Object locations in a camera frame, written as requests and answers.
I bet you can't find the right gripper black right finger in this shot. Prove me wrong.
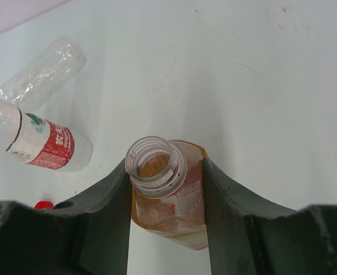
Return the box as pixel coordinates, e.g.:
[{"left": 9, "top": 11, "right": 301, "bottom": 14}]
[{"left": 202, "top": 159, "right": 337, "bottom": 274}]

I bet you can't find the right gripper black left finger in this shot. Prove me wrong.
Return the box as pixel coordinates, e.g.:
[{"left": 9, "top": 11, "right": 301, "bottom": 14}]
[{"left": 0, "top": 163, "right": 132, "bottom": 274}]

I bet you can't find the red bottle cap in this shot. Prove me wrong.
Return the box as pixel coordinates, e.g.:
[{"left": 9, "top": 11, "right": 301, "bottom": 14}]
[{"left": 34, "top": 201, "right": 54, "bottom": 210}]

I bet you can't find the yellow red tea bottle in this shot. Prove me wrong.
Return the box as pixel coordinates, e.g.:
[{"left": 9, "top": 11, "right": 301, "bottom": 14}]
[{"left": 125, "top": 136, "right": 209, "bottom": 250}]

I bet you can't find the red label plastic bottle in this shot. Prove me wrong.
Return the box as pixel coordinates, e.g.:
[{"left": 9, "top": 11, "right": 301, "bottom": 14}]
[{"left": 0, "top": 99, "right": 93, "bottom": 171}]

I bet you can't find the clear plastic water bottle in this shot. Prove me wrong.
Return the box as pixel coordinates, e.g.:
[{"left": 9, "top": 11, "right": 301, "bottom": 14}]
[{"left": 0, "top": 37, "right": 86, "bottom": 112}]

